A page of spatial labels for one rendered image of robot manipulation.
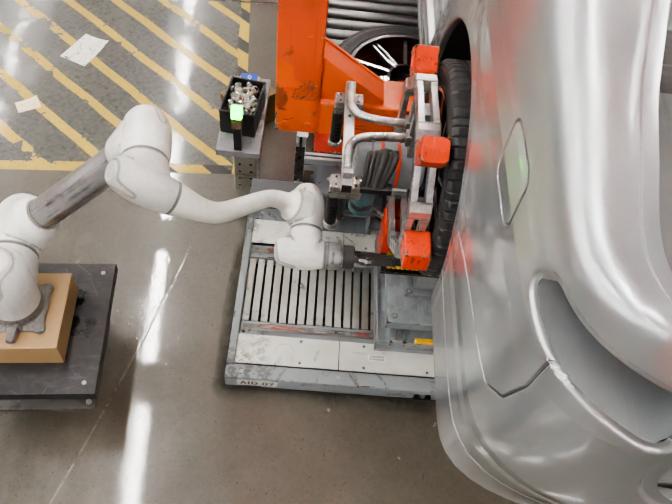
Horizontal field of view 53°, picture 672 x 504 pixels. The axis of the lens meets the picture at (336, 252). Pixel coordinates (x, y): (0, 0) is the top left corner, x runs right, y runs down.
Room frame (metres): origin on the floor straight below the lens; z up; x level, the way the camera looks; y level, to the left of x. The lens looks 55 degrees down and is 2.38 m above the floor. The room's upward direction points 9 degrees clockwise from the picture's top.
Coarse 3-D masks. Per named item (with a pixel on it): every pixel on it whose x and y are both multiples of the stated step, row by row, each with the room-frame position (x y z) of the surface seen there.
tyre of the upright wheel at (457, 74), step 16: (448, 64) 1.58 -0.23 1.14; (464, 64) 1.58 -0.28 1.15; (448, 80) 1.51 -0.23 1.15; (464, 80) 1.48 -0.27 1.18; (448, 96) 1.45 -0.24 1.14; (464, 96) 1.42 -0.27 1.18; (448, 112) 1.40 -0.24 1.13; (464, 112) 1.36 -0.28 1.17; (448, 128) 1.35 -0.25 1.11; (464, 128) 1.32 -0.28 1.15; (464, 144) 1.28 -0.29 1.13; (464, 160) 1.25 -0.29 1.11; (448, 176) 1.22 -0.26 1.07; (448, 192) 1.19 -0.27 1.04; (448, 208) 1.16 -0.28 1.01; (448, 224) 1.14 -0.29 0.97; (432, 240) 1.16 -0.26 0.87; (448, 240) 1.13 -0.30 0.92; (432, 256) 1.13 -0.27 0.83; (432, 272) 1.14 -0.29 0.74
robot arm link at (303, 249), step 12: (300, 228) 1.26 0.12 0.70; (312, 228) 1.26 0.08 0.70; (276, 240) 1.22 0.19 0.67; (288, 240) 1.21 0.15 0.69; (300, 240) 1.21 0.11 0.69; (312, 240) 1.22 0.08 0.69; (276, 252) 1.17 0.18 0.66; (288, 252) 1.17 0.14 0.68; (300, 252) 1.18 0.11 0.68; (312, 252) 1.18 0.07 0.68; (288, 264) 1.16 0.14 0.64; (300, 264) 1.15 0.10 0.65; (312, 264) 1.16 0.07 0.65
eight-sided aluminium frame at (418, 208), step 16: (416, 80) 1.52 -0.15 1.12; (432, 80) 1.53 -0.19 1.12; (416, 96) 1.47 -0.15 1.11; (432, 96) 1.46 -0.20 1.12; (400, 112) 1.67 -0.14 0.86; (416, 112) 1.42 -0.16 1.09; (432, 112) 1.41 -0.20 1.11; (400, 128) 1.67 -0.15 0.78; (416, 128) 1.34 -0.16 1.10; (432, 128) 1.34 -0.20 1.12; (416, 176) 1.24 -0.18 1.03; (432, 176) 1.25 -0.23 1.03; (400, 192) 1.53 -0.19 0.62; (416, 192) 1.21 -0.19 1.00; (432, 192) 1.22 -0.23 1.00; (400, 208) 1.48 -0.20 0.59; (416, 208) 1.18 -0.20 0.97; (432, 208) 1.19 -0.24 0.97; (400, 224) 1.42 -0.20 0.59; (400, 240) 1.18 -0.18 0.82; (400, 256) 1.17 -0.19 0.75
